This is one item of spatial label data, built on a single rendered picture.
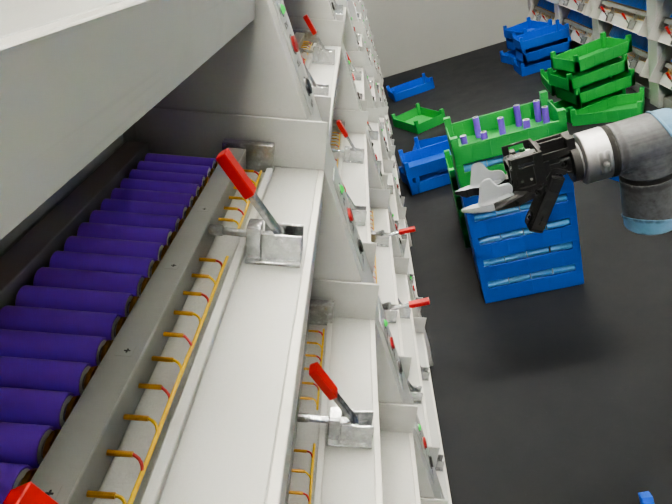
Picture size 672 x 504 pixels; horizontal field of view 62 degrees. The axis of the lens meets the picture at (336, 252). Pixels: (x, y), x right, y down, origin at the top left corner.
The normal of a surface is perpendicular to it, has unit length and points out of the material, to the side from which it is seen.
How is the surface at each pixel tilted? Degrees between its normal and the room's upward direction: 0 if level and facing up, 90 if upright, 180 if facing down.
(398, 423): 90
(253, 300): 21
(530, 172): 90
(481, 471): 0
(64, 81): 112
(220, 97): 90
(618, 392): 0
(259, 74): 90
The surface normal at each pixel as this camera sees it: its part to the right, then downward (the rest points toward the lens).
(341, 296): -0.04, 0.50
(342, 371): 0.07, -0.86
